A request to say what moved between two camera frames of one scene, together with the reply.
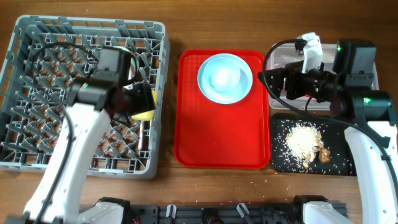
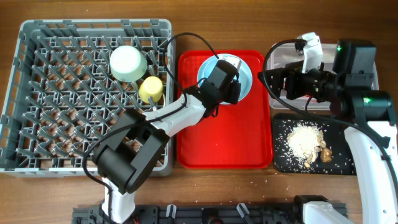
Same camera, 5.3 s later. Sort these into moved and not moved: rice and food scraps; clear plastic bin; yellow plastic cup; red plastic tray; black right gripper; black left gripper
Moved: black left gripper; yellow plastic cup
Not moved: black right gripper; red plastic tray; clear plastic bin; rice and food scraps
